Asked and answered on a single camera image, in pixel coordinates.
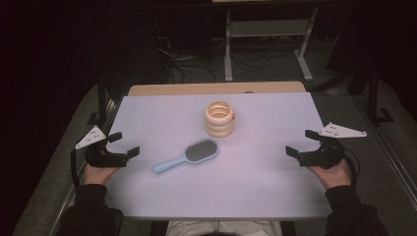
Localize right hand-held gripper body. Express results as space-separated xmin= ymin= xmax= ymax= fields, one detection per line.
xmin=298 ymin=122 xmax=368 ymax=170

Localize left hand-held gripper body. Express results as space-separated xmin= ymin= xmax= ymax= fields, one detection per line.
xmin=74 ymin=125 xmax=129 ymax=169

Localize light blue hairbrush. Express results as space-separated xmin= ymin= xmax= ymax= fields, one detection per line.
xmin=152 ymin=139 xmax=219 ymax=175

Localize cream ringed duck holder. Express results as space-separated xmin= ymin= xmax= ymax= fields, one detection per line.
xmin=204 ymin=100 xmax=236 ymax=139

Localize person's left hand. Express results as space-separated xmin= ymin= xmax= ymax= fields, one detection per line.
xmin=83 ymin=162 xmax=120 ymax=187

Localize person's right hand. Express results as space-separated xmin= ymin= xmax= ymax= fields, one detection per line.
xmin=306 ymin=158 xmax=353 ymax=191

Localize black metal stand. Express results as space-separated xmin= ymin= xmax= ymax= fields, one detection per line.
xmin=347 ymin=63 xmax=396 ymax=127

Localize person's torso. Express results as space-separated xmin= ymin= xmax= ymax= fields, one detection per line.
xmin=164 ymin=219 xmax=283 ymax=236

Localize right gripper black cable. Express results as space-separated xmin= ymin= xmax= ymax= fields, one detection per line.
xmin=343 ymin=148 xmax=362 ymax=189

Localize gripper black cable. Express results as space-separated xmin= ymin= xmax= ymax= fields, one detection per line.
xmin=70 ymin=148 xmax=82 ymax=189
xmin=343 ymin=148 xmax=362 ymax=189

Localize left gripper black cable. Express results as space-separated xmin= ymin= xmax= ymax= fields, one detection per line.
xmin=70 ymin=148 xmax=82 ymax=189

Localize black floor cables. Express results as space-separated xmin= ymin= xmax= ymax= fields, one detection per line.
xmin=153 ymin=19 xmax=283 ymax=85

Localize white metal stand frame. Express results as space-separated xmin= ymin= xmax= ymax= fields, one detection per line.
xmin=223 ymin=5 xmax=320 ymax=83

